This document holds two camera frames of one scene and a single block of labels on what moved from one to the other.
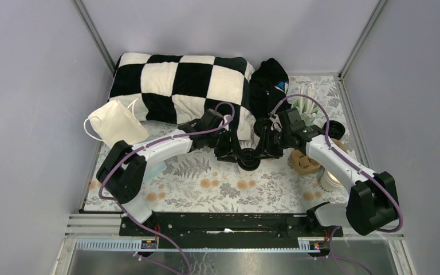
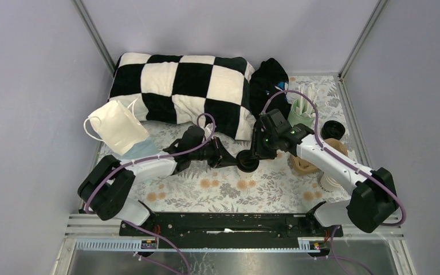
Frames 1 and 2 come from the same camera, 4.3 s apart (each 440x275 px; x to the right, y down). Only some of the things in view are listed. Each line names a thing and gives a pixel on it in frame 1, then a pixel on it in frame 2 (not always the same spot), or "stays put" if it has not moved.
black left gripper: x=231 y=149 to x=221 y=157
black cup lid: x=248 y=160 stays put
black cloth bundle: x=268 y=84 stays put
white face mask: x=114 y=122 stays put
